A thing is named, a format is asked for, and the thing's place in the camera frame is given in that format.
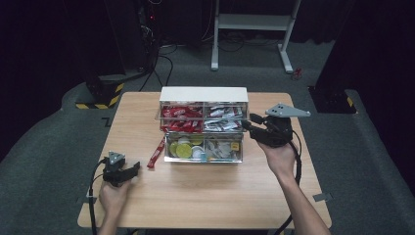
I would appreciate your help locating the pile of green white capsules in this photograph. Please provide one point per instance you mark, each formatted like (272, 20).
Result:
(184, 150)

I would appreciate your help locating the black yellow striped stand base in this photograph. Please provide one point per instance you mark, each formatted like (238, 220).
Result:
(107, 94)

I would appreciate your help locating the black stand base yellow mark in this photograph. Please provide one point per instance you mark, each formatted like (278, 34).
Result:
(331, 101)

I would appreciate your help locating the grey tape piece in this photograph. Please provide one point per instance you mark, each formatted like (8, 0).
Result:
(323, 197)

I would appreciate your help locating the pile of clear sachets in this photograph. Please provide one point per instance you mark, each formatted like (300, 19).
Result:
(220, 149)

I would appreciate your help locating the person's left hand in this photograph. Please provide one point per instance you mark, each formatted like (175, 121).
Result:
(112, 197)

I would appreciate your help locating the pile of white packets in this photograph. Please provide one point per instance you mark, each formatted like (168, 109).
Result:
(223, 119)

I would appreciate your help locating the clear drawer with packets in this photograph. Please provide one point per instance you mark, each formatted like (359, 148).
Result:
(202, 125)

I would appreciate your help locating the pile of red packets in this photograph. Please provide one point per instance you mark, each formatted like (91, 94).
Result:
(179, 114)

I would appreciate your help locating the white metal stand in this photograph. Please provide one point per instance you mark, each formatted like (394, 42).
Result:
(254, 22)

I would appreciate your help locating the clear drawer with capsules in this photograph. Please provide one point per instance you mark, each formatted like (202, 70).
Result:
(204, 159)

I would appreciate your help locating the white drawer cabinet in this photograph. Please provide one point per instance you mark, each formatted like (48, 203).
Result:
(204, 94)

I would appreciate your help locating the person's right hand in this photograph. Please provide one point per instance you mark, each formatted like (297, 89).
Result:
(282, 160)

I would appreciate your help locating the red stick packet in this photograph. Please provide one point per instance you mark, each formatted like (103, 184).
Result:
(156, 153)

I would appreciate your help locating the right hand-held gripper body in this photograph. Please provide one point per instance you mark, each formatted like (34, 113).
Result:
(277, 132)

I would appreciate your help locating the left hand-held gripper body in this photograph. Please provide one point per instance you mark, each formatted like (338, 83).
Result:
(112, 173)

